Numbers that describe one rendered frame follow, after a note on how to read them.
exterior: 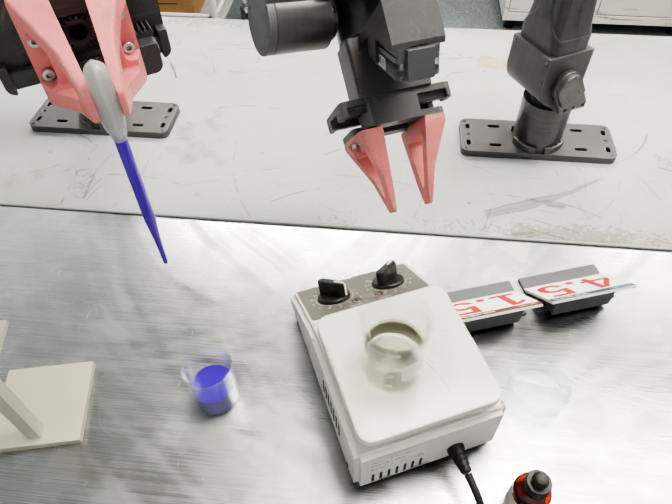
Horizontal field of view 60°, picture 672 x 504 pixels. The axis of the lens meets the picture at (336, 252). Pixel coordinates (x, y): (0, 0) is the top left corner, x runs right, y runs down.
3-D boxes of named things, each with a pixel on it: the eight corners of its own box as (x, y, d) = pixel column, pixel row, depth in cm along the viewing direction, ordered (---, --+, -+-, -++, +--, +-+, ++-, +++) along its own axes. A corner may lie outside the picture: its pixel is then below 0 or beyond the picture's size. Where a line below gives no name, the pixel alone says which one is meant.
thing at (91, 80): (117, 129, 31) (90, 54, 28) (123, 142, 31) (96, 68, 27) (105, 132, 31) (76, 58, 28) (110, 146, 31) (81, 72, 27)
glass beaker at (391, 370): (435, 361, 47) (449, 303, 41) (404, 414, 44) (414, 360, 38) (372, 328, 49) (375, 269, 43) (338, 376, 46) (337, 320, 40)
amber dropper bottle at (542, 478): (536, 489, 49) (559, 458, 43) (542, 527, 47) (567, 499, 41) (500, 487, 49) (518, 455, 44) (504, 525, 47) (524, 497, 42)
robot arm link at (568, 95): (563, 79, 64) (603, 67, 66) (515, 42, 69) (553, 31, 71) (548, 126, 69) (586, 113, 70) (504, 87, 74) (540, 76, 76)
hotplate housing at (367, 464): (290, 308, 61) (284, 260, 55) (405, 276, 64) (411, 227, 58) (363, 520, 47) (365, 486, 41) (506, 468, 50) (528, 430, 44)
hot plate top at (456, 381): (314, 323, 50) (313, 317, 50) (439, 287, 53) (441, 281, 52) (361, 451, 43) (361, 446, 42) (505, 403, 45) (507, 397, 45)
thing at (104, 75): (121, 143, 31) (93, 69, 27) (115, 129, 31) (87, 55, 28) (133, 139, 31) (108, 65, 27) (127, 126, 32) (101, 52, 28)
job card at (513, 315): (429, 297, 62) (434, 273, 59) (508, 282, 63) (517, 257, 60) (449, 345, 58) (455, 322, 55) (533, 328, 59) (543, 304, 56)
